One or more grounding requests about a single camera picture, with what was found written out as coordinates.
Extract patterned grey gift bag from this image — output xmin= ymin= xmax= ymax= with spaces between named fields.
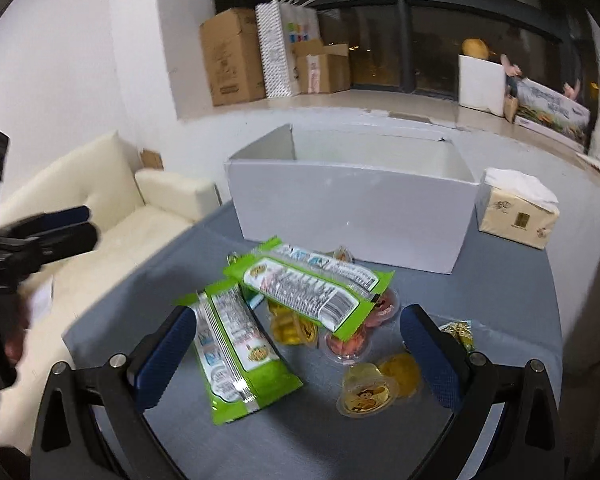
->
xmin=254 ymin=1 xmax=301 ymax=99

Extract green snack packet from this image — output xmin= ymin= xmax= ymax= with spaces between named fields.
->
xmin=175 ymin=280 xmax=304 ymax=427
xmin=223 ymin=238 xmax=396 ymax=345

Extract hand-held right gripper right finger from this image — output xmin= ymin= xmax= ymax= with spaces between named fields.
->
xmin=399 ymin=304 xmax=566 ymax=480

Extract long printed carton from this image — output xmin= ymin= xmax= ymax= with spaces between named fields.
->
xmin=514 ymin=77 xmax=592 ymax=153

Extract cream leather sofa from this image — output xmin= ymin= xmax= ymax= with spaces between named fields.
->
xmin=0 ymin=130 xmax=223 ymax=456

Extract open cardboard box pink label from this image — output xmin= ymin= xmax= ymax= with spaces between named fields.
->
xmin=292 ymin=39 xmax=333 ymax=95

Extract white paper sheet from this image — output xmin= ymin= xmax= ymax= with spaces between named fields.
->
xmin=30 ymin=282 xmax=56 ymax=321

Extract tall brown cardboard box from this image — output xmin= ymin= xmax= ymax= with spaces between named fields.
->
xmin=199 ymin=7 xmax=267 ymax=107

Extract plain brown cardboard box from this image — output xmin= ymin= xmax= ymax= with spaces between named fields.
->
xmin=322 ymin=42 xmax=352 ymax=92

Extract yellow jelly cup cartoon lid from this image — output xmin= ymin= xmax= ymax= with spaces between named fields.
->
xmin=336 ymin=362 xmax=398 ymax=418

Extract red jelly cup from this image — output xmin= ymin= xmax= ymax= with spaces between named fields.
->
xmin=324 ymin=327 xmax=373 ymax=365

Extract small green yellow candy wrapper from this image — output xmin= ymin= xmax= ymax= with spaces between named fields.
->
xmin=439 ymin=321 xmax=476 ymax=353

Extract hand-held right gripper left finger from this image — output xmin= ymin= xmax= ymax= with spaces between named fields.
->
xmin=30 ymin=304 xmax=201 ymax=480

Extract red jelly cup panda lid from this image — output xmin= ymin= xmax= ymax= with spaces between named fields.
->
xmin=362 ymin=287 xmax=401 ymax=331

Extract yellow round fruit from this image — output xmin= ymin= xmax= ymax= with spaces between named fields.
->
xmin=461 ymin=37 xmax=491 ymax=58

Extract beige tissue pack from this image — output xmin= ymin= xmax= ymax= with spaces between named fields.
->
xmin=476 ymin=167 xmax=561 ymax=251

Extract white foam box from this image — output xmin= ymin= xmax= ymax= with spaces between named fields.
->
xmin=457 ymin=54 xmax=508 ymax=113

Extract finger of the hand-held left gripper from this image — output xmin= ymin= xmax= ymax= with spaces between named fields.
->
xmin=0 ymin=205 xmax=91 ymax=241
xmin=27 ymin=223 xmax=99 ymax=266

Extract white paper shopping bag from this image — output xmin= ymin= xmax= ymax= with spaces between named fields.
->
xmin=279 ymin=0 xmax=322 ymax=96

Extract grey blue tablecloth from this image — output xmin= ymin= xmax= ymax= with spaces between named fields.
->
xmin=62 ymin=200 xmax=566 ymax=480

